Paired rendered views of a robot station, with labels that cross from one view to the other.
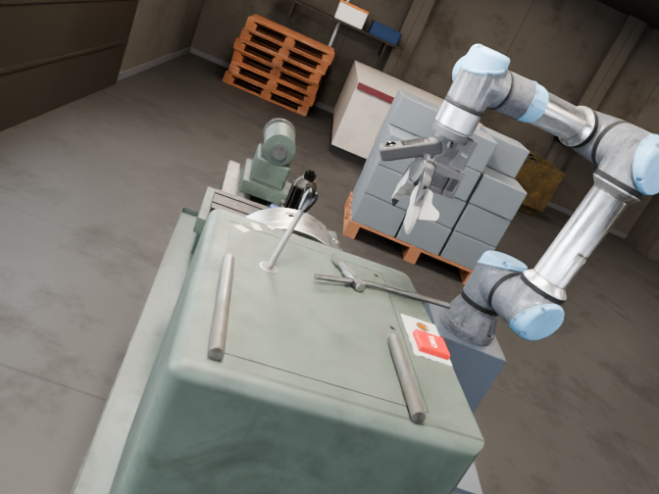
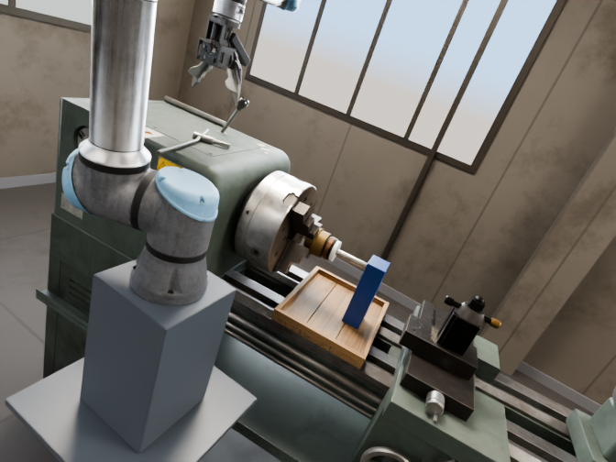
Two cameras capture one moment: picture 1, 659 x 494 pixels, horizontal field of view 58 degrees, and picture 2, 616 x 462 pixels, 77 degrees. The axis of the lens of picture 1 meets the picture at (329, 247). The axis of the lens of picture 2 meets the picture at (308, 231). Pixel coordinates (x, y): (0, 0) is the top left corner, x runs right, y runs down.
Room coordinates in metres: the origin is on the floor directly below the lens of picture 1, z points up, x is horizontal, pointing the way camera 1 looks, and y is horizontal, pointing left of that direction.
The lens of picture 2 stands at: (2.01, -0.88, 1.60)
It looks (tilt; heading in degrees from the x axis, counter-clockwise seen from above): 24 degrees down; 119
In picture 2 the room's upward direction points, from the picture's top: 20 degrees clockwise
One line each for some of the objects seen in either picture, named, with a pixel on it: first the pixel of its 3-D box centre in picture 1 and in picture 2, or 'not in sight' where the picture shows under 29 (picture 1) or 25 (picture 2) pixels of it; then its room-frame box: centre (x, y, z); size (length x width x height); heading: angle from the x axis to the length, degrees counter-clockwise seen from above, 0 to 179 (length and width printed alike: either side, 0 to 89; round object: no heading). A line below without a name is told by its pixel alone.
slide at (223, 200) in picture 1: (270, 222); (441, 350); (1.97, 0.23, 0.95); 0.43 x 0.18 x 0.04; 104
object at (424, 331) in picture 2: not in sight; (438, 345); (1.96, 0.16, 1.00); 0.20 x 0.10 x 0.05; 14
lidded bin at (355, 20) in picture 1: (351, 15); not in sight; (9.40, 1.14, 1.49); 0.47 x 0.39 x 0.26; 98
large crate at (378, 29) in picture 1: (384, 32); not in sight; (9.48, 0.59, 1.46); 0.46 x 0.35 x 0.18; 98
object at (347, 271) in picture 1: (347, 271); (212, 140); (1.12, -0.05, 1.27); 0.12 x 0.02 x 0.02; 39
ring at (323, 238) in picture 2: not in sight; (320, 243); (1.51, 0.12, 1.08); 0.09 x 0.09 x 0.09; 14
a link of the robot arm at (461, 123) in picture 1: (456, 119); (229, 11); (1.15, -0.12, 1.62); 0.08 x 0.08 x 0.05
